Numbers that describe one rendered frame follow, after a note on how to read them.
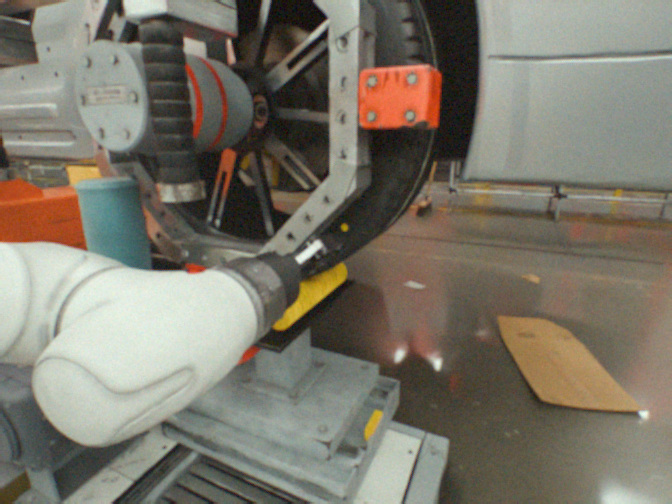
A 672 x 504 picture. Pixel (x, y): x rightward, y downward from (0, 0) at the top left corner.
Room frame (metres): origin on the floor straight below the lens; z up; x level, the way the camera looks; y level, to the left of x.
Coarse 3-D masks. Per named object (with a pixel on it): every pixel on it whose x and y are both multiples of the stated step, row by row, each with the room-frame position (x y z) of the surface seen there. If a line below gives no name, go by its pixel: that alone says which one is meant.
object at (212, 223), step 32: (256, 0) 0.91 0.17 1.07; (256, 32) 0.70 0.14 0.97; (320, 32) 0.65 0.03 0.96; (256, 64) 0.71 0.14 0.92; (288, 64) 0.68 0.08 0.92; (288, 96) 0.73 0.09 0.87; (288, 128) 0.73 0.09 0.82; (224, 160) 0.74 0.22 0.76; (256, 160) 0.71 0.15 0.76; (288, 160) 0.69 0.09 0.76; (224, 192) 0.74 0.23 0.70; (224, 224) 0.77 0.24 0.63; (256, 224) 0.81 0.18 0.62
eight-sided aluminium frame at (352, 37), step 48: (96, 0) 0.71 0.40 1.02; (336, 0) 0.52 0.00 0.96; (336, 48) 0.52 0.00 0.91; (336, 96) 0.52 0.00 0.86; (96, 144) 0.74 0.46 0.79; (336, 144) 0.52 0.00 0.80; (144, 192) 0.75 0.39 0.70; (336, 192) 0.52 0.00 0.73; (192, 240) 0.69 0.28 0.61; (240, 240) 0.67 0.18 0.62; (288, 240) 0.56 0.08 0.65
